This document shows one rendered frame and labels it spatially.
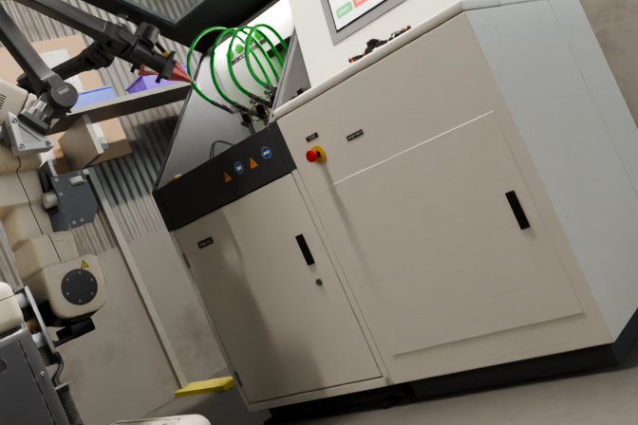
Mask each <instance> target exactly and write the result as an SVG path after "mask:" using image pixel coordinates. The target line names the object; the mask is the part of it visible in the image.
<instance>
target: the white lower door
mask: <svg viewBox="0 0 638 425"><path fill-rule="evenodd" d="M174 234H175V236H176V238H177V240H178V243H179V246H180V248H181V250H182V252H183V253H182V257H183V259H184V261H185V264H186V266H187V268H189V269H190V270H191V272H192V274H193V276H194V279H195V281H196V283H197V287H198V289H199V291H200V294H201V296H202V298H203V300H204V303H205V304H206V306H207V308H208V311H209V313H210V315H211V318H212V320H213V322H214V324H215V327H216V330H217V332H218V335H219V337H220V338H221V341H222V343H223V345H224V347H225V350H226V352H227V354H228V356H229V359H230V361H231V363H232V366H233V368H234V370H235V371H234V373H235V377H236V379H237V382H238V384H239V386H240V387H242V389H243V391H244V393H245V395H246V398H247V400H248V401H249V403H252V402H257V401H261V400H266V399H270V398H275V397H283V396H288V395H293V394H298V393H303V392H307V391H312V390H317V389H322V388H327V387H331V386H335V385H340V384H345V383H350V382H354V381H359V380H364V379H373V378H377V377H381V376H382V373H381V371H380V368H379V366H378V364H377V362H376V360H375V358H374V356H373V354H372V351H371V349H370V347H369V345H368V342H367V340H366V337H365V334H364V332H363V330H362V328H361V326H360V324H359V322H358V320H357V317H356V315H355V313H354V311H353V308H352V306H351V304H350V302H349V299H348V297H347V295H346V292H345V290H344V288H343V286H342V283H341V281H340V279H339V277H338V274H337V272H336V270H335V268H334V265H333V264H332V262H331V260H330V257H329V255H328V252H327V249H326V247H325V245H324V243H323V240H322V238H321V236H320V234H319V231H318V230H317V228H316V226H315V223H314V221H313V219H312V217H311V214H310V211H309V209H308V206H307V204H306V202H305V200H304V197H303V196H302V194H301V192H300V189H299V187H298V185H297V183H296V180H295V178H294V176H293V174H292V173H290V174H288V175H286V176H283V177H281V178H279V179H277V180H275V181H274V182H272V183H270V184H268V185H266V186H264V187H262V188H260V189H258V190H256V191H254V192H252V193H250V194H247V195H245V196H243V197H241V198H239V199H237V200H236V201H234V202H232V203H230V204H228V205H226V206H224V207H222V208H220V209H218V210H216V211H214V212H211V213H209V214H207V215H205V216H203V217H201V218H199V219H198V220H196V221H194V222H192V223H190V224H188V225H186V226H184V227H182V228H180V229H178V230H176V231H174Z"/></svg>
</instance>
